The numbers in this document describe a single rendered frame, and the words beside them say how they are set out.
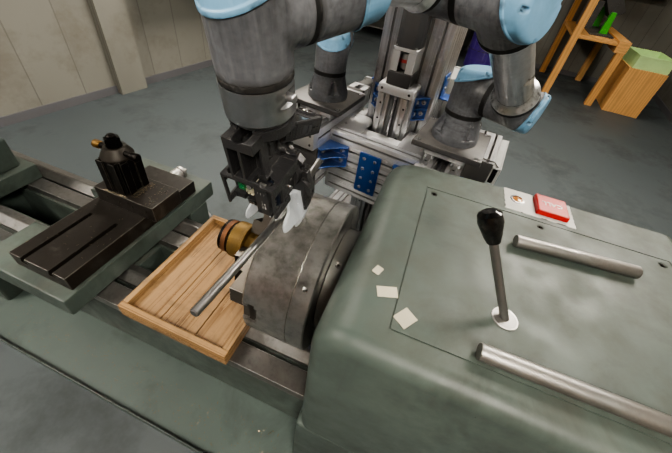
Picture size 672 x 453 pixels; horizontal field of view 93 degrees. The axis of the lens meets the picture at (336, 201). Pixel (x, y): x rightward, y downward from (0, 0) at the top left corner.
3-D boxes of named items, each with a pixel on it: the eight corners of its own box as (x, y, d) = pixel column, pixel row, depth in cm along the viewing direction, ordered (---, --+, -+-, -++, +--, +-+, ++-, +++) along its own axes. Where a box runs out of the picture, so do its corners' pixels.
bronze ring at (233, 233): (271, 220, 73) (236, 207, 75) (248, 247, 66) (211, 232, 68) (272, 247, 79) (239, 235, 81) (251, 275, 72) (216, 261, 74)
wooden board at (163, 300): (297, 255, 99) (297, 246, 97) (226, 365, 73) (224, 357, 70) (215, 223, 105) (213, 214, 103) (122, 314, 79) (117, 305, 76)
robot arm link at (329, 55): (310, 70, 112) (313, 28, 103) (317, 59, 122) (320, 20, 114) (344, 76, 112) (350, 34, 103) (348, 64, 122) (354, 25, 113)
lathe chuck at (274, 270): (340, 250, 91) (349, 171, 67) (290, 361, 72) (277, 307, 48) (312, 240, 93) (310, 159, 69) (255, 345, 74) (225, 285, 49)
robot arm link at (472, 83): (458, 98, 108) (473, 56, 99) (494, 114, 101) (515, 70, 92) (438, 105, 101) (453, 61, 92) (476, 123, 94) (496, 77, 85)
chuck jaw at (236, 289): (288, 261, 67) (257, 305, 57) (287, 277, 70) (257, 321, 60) (242, 243, 69) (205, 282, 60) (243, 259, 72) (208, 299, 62)
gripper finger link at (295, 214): (280, 247, 48) (263, 206, 42) (298, 219, 52) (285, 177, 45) (298, 253, 47) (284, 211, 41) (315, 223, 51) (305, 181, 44)
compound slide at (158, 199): (182, 202, 96) (178, 188, 93) (156, 222, 89) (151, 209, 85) (128, 181, 100) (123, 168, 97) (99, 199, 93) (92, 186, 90)
